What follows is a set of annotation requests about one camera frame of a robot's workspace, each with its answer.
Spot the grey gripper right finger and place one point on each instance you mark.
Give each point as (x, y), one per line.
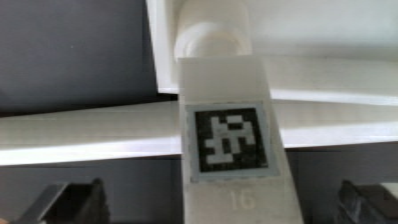
(366, 203)

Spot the white square table top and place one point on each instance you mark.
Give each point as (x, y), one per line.
(325, 39)

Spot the white table leg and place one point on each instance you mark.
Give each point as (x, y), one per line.
(238, 188)

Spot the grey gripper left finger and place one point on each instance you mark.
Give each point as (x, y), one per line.
(69, 204)

